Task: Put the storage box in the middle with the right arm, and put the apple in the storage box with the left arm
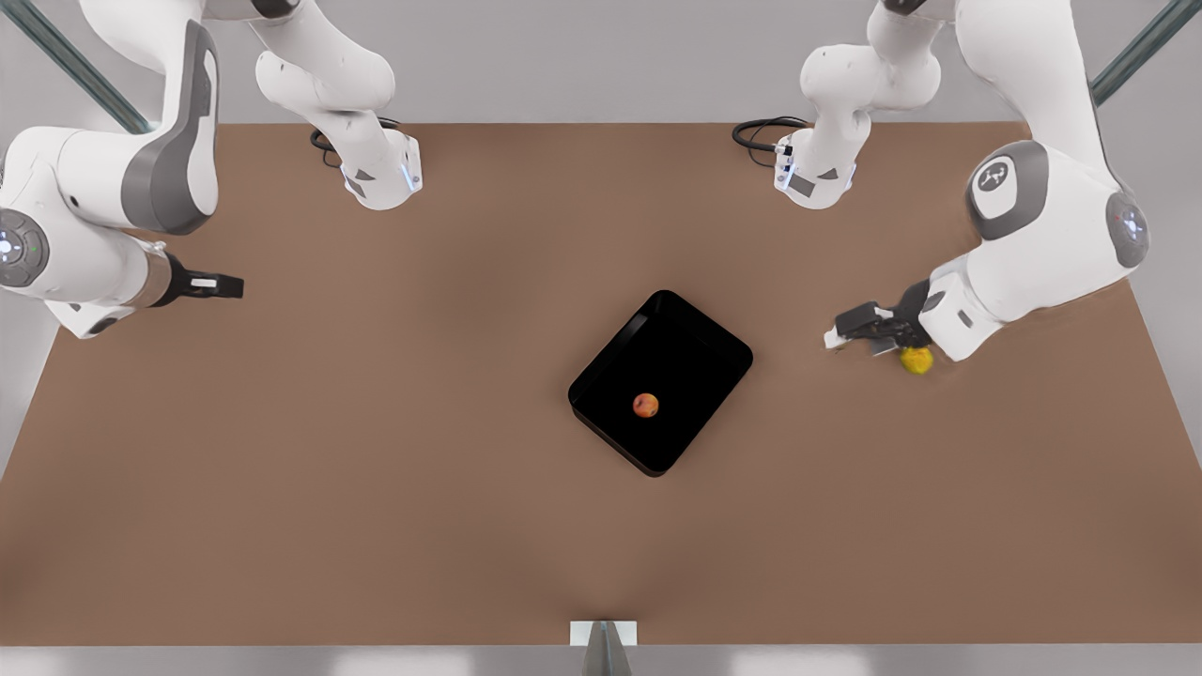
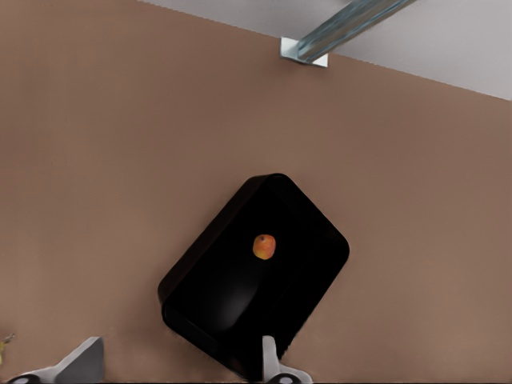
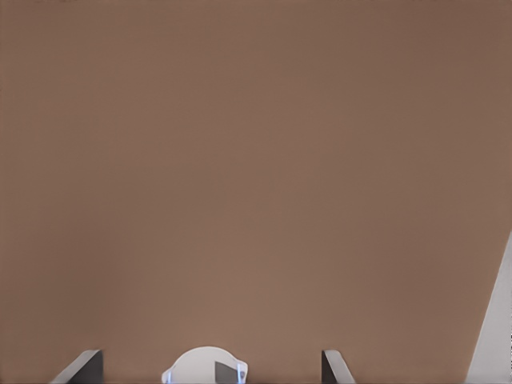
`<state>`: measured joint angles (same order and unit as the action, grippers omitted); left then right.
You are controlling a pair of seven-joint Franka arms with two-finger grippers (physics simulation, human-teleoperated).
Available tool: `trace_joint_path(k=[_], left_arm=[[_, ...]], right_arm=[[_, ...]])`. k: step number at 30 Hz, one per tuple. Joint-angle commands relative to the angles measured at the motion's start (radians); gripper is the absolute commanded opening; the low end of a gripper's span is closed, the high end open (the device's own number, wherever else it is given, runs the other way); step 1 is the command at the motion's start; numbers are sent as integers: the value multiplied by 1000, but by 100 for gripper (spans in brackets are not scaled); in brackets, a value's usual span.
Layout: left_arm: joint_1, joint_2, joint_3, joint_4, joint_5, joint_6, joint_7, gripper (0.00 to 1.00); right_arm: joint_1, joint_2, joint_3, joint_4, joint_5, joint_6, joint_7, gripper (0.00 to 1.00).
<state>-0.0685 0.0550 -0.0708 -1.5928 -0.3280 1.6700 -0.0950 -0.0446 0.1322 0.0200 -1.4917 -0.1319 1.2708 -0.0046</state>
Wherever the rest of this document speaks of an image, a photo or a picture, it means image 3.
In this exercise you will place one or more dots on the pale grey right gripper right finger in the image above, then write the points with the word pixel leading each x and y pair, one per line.
pixel 334 368

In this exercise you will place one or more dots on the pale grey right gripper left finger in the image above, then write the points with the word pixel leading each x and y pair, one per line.
pixel 83 369

